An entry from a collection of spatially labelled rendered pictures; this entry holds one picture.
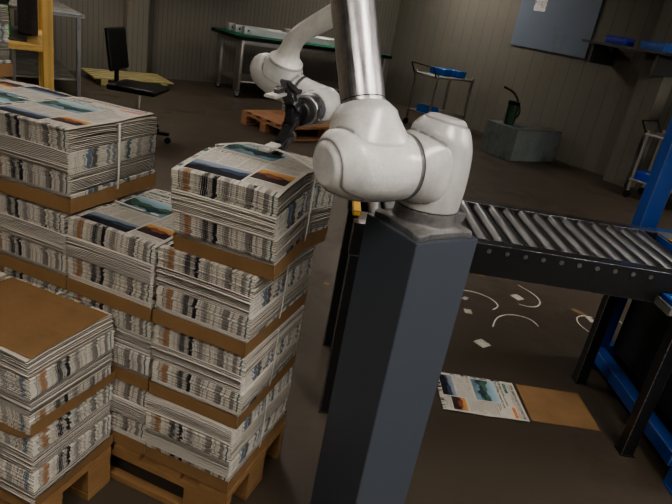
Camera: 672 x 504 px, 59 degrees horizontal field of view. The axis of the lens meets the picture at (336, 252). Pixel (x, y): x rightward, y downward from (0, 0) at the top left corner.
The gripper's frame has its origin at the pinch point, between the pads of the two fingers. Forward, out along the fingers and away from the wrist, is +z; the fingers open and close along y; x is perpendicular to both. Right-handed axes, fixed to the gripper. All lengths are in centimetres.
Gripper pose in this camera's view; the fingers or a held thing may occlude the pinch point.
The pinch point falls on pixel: (268, 122)
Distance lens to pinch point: 152.7
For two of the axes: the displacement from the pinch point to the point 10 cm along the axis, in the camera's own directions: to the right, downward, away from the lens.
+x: -9.2, -2.8, 2.8
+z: -3.7, 3.5, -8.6
